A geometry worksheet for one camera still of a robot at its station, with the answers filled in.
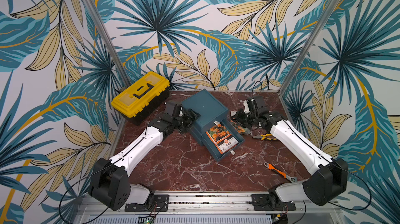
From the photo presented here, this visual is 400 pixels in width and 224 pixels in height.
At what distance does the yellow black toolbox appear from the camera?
90cm

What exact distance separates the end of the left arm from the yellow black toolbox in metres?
0.26

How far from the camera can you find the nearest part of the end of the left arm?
0.59m
